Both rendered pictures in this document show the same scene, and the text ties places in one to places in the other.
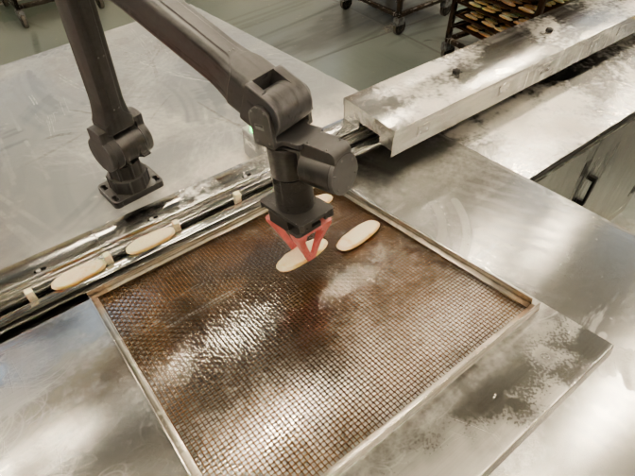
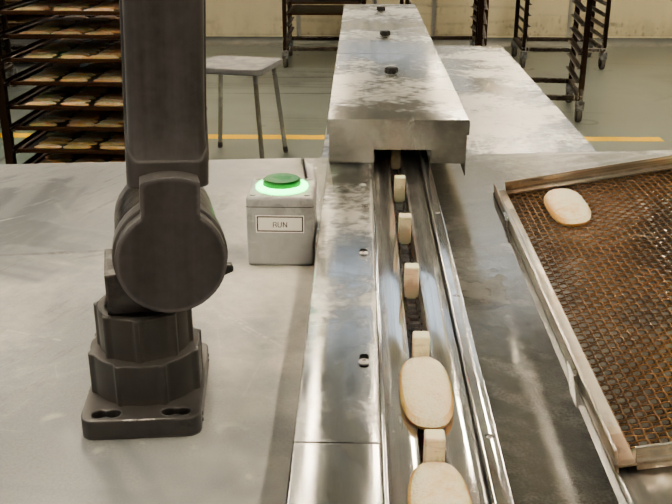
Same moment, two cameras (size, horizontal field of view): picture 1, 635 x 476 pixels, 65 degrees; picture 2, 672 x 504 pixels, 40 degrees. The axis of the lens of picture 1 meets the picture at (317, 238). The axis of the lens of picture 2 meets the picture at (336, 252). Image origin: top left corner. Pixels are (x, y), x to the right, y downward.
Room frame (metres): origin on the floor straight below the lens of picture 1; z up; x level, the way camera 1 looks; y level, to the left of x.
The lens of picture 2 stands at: (0.35, 0.82, 1.19)
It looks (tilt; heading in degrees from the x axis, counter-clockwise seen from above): 21 degrees down; 309
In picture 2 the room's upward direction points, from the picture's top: straight up
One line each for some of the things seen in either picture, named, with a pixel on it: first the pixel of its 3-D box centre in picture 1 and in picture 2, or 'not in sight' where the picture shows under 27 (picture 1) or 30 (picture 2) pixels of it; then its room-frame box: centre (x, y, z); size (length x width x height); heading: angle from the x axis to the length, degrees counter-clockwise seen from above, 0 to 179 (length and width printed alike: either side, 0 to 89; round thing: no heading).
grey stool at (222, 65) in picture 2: not in sight; (238, 111); (3.36, -2.19, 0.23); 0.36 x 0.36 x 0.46; 25
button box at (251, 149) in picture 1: (264, 148); (285, 235); (0.98, 0.13, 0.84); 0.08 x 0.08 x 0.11; 38
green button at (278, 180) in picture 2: not in sight; (282, 185); (0.98, 0.13, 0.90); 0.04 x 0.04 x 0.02
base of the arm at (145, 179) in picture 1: (127, 174); (146, 349); (0.86, 0.42, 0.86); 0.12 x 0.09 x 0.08; 134
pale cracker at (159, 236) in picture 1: (150, 239); (425, 387); (0.66, 0.32, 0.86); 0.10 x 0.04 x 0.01; 128
